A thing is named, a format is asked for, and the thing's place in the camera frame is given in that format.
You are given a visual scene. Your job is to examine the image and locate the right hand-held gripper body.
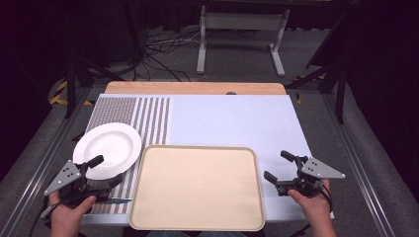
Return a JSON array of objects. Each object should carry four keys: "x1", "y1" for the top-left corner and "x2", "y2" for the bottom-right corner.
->
[{"x1": 276, "y1": 156, "x2": 347, "y2": 198}]

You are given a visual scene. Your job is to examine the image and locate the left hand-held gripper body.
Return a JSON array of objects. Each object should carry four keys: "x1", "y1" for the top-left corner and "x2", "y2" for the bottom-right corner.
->
[{"x1": 43, "y1": 159, "x2": 112, "y2": 207}]

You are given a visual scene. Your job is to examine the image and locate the person's right hand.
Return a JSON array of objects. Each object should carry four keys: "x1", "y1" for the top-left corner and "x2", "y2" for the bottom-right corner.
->
[{"x1": 288, "y1": 180, "x2": 332, "y2": 220}]

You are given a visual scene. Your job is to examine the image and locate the person's left hand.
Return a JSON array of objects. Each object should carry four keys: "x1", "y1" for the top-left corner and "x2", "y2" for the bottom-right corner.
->
[{"x1": 48, "y1": 191, "x2": 98, "y2": 233}]

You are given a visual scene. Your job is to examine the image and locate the metal table knife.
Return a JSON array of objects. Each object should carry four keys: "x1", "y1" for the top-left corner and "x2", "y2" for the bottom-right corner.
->
[{"x1": 104, "y1": 197, "x2": 133, "y2": 204}]

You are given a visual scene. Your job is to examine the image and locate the white round plate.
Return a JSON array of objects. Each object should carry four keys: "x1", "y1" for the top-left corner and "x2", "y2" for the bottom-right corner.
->
[{"x1": 72, "y1": 121, "x2": 143, "y2": 181}]

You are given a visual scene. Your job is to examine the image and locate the striped woven placemat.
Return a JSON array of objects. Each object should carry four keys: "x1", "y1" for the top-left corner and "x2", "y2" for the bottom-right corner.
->
[{"x1": 85, "y1": 96, "x2": 172, "y2": 215}]

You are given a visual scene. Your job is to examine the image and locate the white table cover sheet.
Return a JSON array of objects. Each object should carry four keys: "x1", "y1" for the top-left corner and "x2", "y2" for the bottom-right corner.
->
[{"x1": 81, "y1": 93, "x2": 335, "y2": 226}]

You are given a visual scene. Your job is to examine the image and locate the beige plastic tray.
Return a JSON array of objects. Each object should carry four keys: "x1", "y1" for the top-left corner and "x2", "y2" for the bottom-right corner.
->
[{"x1": 128, "y1": 143, "x2": 267, "y2": 232}]

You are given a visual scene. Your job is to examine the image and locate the yellow black floor tape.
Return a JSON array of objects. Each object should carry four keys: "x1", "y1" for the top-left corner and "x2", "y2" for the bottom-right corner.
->
[{"x1": 48, "y1": 79, "x2": 95, "y2": 107}]

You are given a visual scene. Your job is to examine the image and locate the black tripod stand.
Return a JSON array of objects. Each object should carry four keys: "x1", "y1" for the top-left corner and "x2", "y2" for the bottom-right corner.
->
[
  {"x1": 286, "y1": 57, "x2": 349, "y2": 125},
  {"x1": 62, "y1": 53, "x2": 126, "y2": 120}
]

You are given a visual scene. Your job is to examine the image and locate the white metal stand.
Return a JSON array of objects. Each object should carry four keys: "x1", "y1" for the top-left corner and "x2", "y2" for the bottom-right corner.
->
[{"x1": 196, "y1": 5, "x2": 292, "y2": 78}]

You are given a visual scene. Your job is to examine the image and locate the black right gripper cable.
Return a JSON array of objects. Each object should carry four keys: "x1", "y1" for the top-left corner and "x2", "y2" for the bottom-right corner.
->
[{"x1": 319, "y1": 182, "x2": 334, "y2": 213}]

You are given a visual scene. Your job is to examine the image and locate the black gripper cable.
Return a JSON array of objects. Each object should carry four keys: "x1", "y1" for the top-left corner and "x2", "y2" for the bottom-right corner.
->
[
  {"x1": 29, "y1": 197, "x2": 63, "y2": 237},
  {"x1": 319, "y1": 182, "x2": 334, "y2": 213}
]

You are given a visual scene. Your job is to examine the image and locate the aluminium floor rail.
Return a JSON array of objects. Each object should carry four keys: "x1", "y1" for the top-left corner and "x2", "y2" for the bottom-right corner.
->
[
  {"x1": 0, "y1": 88, "x2": 100, "y2": 237},
  {"x1": 319, "y1": 93, "x2": 398, "y2": 237}
]

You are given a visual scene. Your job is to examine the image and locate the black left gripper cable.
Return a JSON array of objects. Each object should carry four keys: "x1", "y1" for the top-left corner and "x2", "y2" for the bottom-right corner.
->
[{"x1": 29, "y1": 197, "x2": 63, "y2": 237}]

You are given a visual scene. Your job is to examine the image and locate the bundle of floor cables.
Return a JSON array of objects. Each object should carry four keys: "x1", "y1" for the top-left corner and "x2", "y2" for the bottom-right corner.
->
[{"x1": 129, "y1": 28, "x2": 203, "y2": 83}]

